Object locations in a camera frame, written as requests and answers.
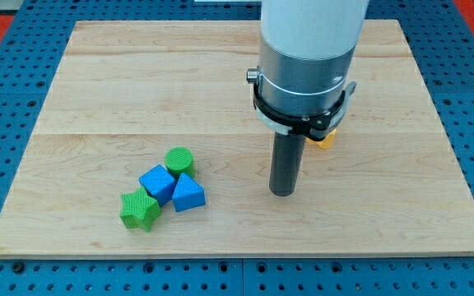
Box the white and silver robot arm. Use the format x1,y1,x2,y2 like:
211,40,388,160
247,0,369,141

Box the green star block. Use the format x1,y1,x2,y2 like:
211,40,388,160
119,187,161,232

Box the yellow hexagon block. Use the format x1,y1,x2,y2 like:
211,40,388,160
305,129,337,149

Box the blue triangle block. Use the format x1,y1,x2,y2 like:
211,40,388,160
172,173,206,212

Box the blue cube block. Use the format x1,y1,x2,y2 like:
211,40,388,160
138,164,176,207

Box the green cylinder block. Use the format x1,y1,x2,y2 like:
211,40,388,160
165,146,195,179

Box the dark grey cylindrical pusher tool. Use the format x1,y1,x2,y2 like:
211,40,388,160
269,133,305,197

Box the light wooden board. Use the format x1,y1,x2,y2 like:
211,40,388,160
0,20,474,260

